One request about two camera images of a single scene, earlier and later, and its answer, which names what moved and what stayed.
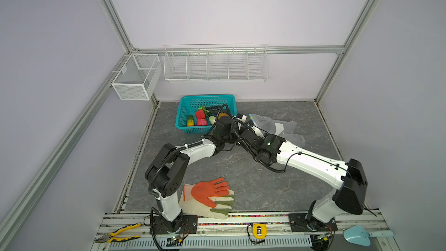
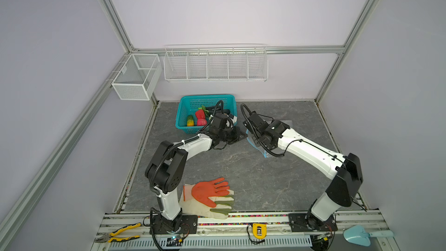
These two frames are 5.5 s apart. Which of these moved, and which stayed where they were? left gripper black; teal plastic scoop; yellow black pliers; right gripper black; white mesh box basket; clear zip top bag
Moved: clear zip top bag; right gripper black
Stayed: white mesh box basket; left gripper black; yellow black pliers; teal plastic scoop
